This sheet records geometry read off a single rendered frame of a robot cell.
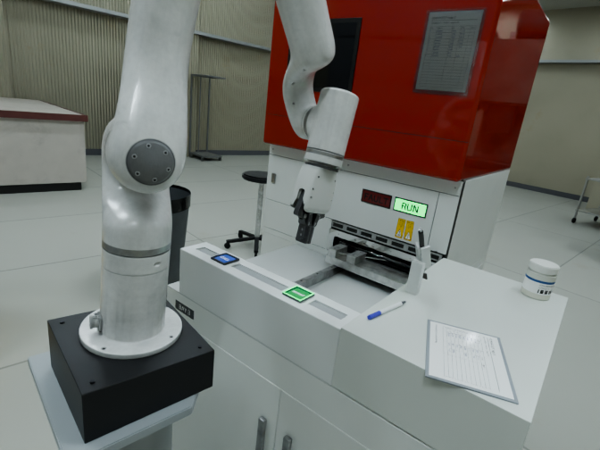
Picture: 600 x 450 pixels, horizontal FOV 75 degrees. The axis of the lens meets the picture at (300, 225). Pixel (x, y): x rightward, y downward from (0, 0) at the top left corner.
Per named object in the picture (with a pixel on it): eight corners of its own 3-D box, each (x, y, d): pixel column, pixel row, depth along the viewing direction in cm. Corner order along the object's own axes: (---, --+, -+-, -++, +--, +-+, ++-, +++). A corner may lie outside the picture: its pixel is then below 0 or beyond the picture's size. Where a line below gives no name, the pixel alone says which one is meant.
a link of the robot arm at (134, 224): (103, 259, 65) (106, 113, 58) (98, 221, 80) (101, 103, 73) (176, 256, 71) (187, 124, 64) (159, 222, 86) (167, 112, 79)
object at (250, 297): (204, 283, 122) (205, 241, 118) (353, 366, 91) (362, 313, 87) (178, 291, 115) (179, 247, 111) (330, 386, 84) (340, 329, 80)
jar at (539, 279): (522, 287, 111) (532, 255, 108) (551, 295, 107) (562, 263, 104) (518, 294, 106) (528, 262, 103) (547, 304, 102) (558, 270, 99)
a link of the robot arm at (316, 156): (320, 153, 91) (318, 165, 91) (299, 145, 84) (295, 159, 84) (352, 159, 86) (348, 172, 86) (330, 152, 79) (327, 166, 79)
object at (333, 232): (329, 249, 156) (331, 227, 154) (435, 288, 131) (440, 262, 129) (326, 250, 155) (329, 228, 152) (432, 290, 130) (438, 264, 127)
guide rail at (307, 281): (345, 265, 149) (346, 258, 148) (350, 267, 148) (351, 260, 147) (253, 308, 111) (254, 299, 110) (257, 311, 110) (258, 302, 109)
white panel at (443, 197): (265, 229, 180) (273, 142, 168) (437, 295, 133) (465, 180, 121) (261, 230, 177) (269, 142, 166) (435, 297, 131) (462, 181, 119)
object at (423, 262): (412, 284, 104) (422, 237, 100) (426, 289, 102) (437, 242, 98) (403, 291, 99) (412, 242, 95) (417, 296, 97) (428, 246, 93)
